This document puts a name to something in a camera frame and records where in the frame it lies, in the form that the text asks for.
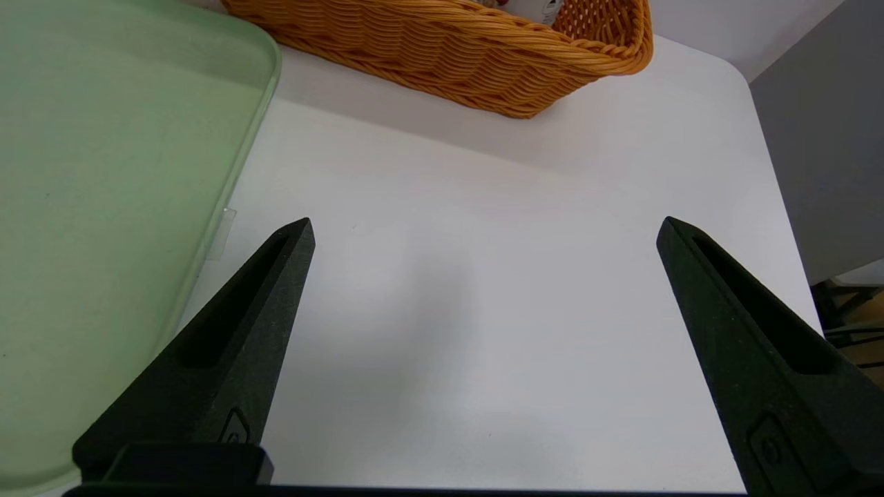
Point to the light green plastic tray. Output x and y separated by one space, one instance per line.
103 207

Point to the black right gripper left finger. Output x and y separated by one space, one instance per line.
221 373

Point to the white yogurt bottle navy cap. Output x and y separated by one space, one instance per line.
549 8

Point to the black metal frame legs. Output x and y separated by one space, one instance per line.
846 307

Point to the orange wicker basket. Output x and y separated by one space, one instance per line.
449 48

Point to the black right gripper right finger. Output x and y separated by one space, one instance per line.
766 386

